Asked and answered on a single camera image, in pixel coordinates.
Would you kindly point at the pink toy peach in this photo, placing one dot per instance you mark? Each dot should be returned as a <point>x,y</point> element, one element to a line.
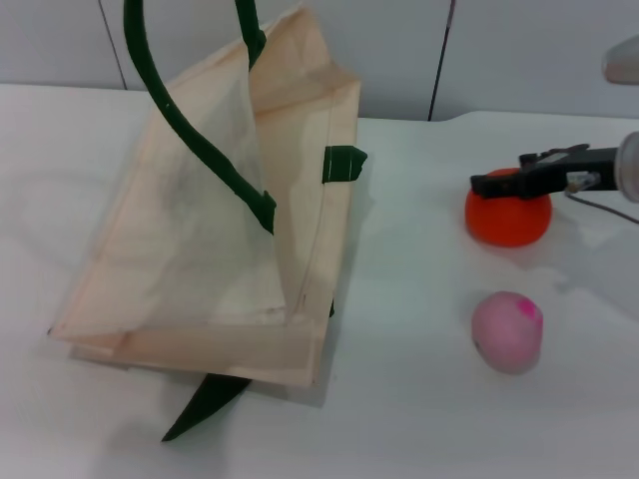
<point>506,332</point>

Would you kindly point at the orange toy fruit with stem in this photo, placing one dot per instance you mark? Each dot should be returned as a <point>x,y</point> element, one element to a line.
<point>504,222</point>

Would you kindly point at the thin dark background pole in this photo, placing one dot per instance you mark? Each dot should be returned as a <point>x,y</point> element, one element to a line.
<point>442,60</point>

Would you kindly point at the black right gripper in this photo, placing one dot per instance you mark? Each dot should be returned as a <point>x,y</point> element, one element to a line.
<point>564,172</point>

